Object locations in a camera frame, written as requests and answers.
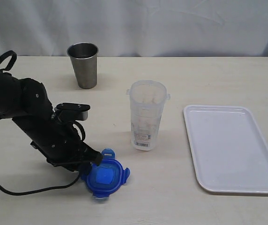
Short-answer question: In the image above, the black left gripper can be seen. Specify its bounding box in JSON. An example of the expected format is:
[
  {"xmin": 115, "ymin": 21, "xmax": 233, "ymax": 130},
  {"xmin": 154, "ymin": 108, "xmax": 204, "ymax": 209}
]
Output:
[{"xmin": 12, "ymin": 116, "xmax": 102, "ymax": 173}]

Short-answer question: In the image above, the blue container lid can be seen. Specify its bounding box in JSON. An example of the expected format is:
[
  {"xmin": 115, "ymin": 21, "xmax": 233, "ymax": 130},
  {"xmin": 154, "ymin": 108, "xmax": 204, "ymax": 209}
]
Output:
[{"xmin": 80, "ymin": 148, "xmax": 130, "ymax": 199}]

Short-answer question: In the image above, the stainless steel cup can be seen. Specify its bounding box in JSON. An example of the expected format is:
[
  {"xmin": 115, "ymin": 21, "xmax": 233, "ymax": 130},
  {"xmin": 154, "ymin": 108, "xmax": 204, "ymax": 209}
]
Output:
[{"xmin": 67, "ymin": 43, "xmax": 98, "ymax": 89}]

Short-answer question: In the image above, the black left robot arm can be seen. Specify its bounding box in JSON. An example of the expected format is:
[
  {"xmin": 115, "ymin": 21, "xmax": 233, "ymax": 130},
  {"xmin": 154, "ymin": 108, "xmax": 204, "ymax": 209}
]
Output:
[{"xmin": 0, "ymin": 72, "xmax": 103, "ymax": 171}]

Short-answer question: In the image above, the clear tall plastic container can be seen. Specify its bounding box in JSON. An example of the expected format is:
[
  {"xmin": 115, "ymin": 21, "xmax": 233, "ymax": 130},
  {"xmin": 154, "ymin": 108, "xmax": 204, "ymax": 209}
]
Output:
[{"xmin": 127, "ymin": 80, "xmax": 171, "ymax": 151}]

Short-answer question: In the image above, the white plastic tray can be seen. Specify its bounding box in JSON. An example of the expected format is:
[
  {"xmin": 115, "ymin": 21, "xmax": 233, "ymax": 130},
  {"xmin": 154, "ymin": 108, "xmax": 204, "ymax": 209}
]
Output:
[{"xmin": 183, "ymin": 105, "xmax": 268, "ymax": 195}]

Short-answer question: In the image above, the white backdrop curtain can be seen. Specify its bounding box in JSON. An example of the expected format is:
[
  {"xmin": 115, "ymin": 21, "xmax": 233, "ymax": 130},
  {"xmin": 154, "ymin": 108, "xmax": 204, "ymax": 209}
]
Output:
[{"xmin": 0, "ymin": 0, "xmax": 268, "ymax": 57}]

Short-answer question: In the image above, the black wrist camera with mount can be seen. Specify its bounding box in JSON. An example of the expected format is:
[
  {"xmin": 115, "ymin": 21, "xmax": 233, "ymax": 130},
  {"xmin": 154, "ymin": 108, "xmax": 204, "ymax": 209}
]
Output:
[{"xmin": 54, "ymin": 103, "xmax": 90, "ymax": 122}]

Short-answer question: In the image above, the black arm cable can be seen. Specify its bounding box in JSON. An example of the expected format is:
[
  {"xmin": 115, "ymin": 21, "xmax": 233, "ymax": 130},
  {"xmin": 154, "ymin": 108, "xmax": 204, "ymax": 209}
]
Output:
[{"xmin": 0, "ymin": 50, "xmax": 88, "ymax": 195}]

